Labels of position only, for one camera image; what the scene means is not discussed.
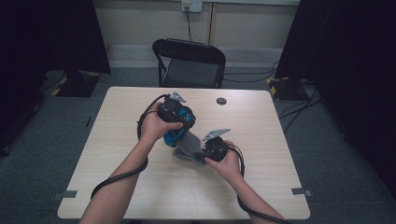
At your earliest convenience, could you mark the black curtain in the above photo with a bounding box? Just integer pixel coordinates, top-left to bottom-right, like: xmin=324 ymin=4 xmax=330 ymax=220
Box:
xmin=275 ymin=0 xmax=396 ymax=200
xmin=0 ymin=0 xmax=112 ymax=157

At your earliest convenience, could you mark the person's right hand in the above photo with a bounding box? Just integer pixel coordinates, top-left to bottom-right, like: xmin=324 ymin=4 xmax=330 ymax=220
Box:
xmin=205 ymin=139 xmax=244 ymax=185

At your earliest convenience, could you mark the stand base with striped tape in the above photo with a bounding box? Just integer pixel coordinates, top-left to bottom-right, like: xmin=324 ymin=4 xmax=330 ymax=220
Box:
xmin=265 ymin=76 xmax=309 ymax=102
xmin=54 ymin=69 xmax=102 ymax=98

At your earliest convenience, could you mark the left hand-held gripper black cable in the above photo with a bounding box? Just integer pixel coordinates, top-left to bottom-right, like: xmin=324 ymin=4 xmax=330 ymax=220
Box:
xmin=90 ymin=93 xmax=171 ymax=201

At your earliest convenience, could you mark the black floor cable bundle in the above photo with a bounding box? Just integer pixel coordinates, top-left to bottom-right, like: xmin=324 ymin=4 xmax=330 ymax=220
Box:
xmin=277 ymin=83 xmax=323 ymax=135

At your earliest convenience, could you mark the person's left hand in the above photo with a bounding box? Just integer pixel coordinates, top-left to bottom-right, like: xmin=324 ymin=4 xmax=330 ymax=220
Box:
xmin=139 ymin=102 xmax=185 ymax=146

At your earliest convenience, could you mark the grey knit cloth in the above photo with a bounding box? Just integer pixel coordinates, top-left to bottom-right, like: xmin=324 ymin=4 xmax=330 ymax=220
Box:
xmin=172 ymin=130 xmax=209 ymax=168

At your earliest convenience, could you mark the right hand-held gripper black cable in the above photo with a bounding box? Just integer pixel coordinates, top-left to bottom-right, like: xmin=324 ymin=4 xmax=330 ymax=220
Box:
xmin=228 ymin=144 xmax=292 ymax=224

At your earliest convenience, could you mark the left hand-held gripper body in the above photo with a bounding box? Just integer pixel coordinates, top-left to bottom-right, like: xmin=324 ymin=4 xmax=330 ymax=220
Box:
xmin=157 ymin=91 xmax=197 ymax=133

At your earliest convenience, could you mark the white wall socket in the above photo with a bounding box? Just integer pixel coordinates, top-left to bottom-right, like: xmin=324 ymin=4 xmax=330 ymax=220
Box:
xmin=181 ymin=0 xmax=204 ymax=13

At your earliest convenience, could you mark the hand-held gripper black cable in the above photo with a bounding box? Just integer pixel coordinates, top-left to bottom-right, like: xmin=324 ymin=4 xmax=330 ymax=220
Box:
xmin=228 ymin=144 xmax=292 ymax=224
xmin=90 ymin=93 xmax=171 ymax=201

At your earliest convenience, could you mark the black socket cable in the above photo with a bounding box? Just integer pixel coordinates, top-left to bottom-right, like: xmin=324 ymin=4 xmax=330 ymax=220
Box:
xmin=185 ymin=6 xmax=194 ymax=42

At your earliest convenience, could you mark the black folding chair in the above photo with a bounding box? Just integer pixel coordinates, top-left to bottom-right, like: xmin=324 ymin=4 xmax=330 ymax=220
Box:
xmin=151 ymin=37 xmax=227 ymax=89

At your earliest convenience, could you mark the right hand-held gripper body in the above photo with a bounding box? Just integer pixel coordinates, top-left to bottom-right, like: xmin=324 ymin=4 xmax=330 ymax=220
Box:
xmin=202 ymin=128 xmax=232 ymax=162

